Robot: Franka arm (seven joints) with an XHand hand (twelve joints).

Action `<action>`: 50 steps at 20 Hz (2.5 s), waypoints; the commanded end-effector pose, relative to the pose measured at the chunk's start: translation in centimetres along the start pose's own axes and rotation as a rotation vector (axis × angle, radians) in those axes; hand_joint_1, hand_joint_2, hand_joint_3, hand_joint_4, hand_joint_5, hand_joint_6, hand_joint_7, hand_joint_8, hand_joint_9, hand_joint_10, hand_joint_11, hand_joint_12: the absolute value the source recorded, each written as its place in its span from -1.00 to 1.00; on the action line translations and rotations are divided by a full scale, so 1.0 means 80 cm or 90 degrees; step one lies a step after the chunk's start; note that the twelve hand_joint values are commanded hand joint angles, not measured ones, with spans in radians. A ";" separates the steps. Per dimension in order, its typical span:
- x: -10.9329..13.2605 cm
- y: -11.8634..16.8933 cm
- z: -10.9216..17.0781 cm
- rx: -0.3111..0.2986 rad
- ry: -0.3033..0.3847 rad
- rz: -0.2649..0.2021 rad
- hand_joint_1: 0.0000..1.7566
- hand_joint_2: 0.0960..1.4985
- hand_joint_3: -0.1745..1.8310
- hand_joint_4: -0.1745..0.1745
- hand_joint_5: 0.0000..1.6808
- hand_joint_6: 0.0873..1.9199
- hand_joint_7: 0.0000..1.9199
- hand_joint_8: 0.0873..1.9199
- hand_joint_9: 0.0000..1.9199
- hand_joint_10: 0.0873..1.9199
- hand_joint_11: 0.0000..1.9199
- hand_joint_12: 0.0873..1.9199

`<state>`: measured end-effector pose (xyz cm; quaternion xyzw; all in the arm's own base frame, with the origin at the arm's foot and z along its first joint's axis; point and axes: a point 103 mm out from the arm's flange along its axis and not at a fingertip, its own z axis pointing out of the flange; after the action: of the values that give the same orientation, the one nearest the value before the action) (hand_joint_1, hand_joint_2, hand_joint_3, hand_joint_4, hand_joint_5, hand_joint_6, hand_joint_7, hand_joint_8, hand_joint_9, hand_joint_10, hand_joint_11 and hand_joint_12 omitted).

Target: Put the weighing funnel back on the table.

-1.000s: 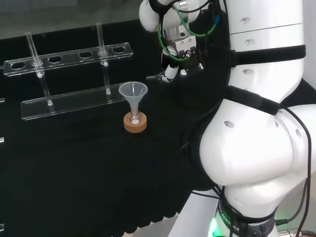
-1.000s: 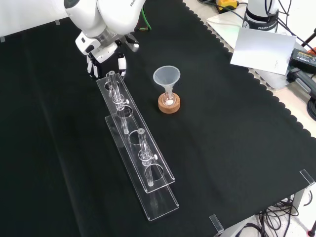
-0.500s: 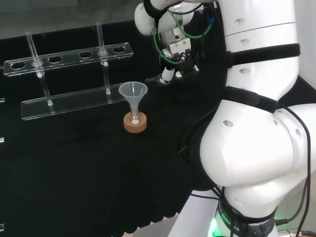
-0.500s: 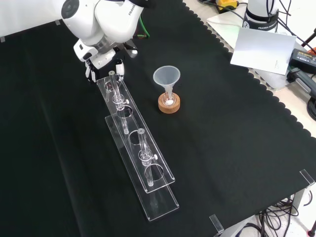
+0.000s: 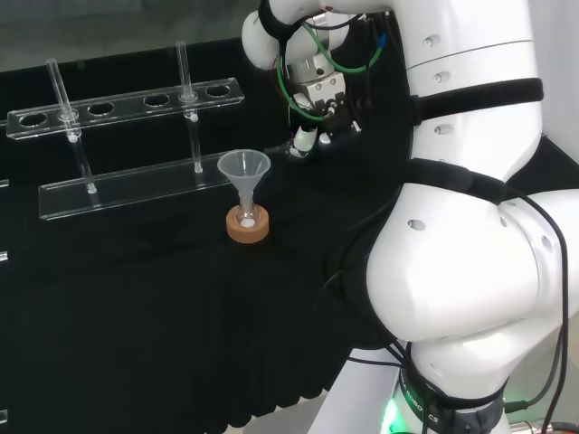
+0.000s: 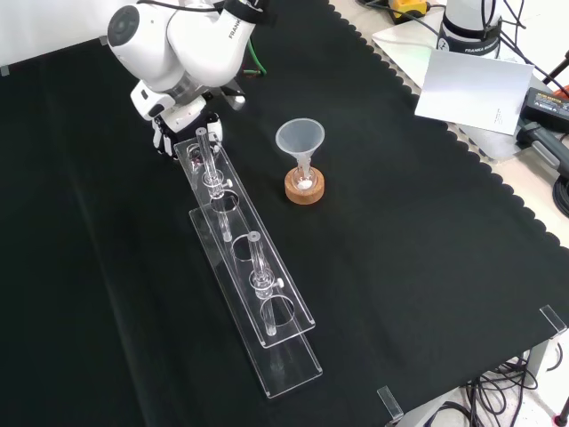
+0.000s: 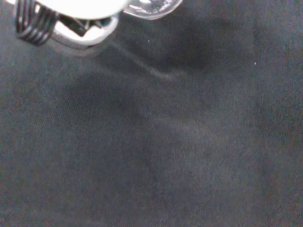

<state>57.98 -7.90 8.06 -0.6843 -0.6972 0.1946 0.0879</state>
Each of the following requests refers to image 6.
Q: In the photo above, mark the clear acrylic funnel stand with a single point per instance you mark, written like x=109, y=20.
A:
x=249, y=249

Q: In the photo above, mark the white paper sheet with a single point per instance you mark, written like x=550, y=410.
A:
x=471, y=89

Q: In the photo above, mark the yellow stop button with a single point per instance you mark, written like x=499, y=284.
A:
x=409, y=9

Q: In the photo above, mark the glass round-bottom flask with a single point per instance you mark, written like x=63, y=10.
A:
x=305, y=181

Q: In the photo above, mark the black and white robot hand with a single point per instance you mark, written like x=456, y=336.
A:
x=178, y=118

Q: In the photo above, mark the black power adapter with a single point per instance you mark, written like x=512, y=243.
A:
x=549, y=107

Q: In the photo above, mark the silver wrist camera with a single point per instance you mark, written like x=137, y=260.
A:
x=234, y=100

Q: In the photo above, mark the black cloth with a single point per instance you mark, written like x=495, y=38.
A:
x=133, y=267

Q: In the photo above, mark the pale board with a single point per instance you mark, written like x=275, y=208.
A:
x=400, y=40

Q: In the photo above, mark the translucent plastic funnel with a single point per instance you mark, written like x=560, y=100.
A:
x=300, y=138

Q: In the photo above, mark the clear plastic cloth clip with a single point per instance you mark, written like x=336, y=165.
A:
x=553, y=319
x=390, y=402

